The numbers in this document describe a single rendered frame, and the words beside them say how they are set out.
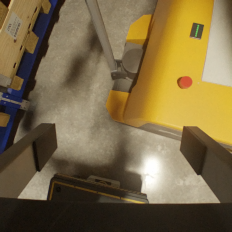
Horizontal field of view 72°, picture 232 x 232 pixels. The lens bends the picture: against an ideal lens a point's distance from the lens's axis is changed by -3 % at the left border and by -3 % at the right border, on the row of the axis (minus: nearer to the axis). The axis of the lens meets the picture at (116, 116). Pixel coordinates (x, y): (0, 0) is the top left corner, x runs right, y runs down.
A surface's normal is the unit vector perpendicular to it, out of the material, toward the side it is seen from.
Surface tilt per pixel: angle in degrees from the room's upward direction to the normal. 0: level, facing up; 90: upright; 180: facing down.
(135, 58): 0
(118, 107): 22
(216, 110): 0
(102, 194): 0
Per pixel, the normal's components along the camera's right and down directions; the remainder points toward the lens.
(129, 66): -0.12, -0.11
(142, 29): -0.47, -0.21
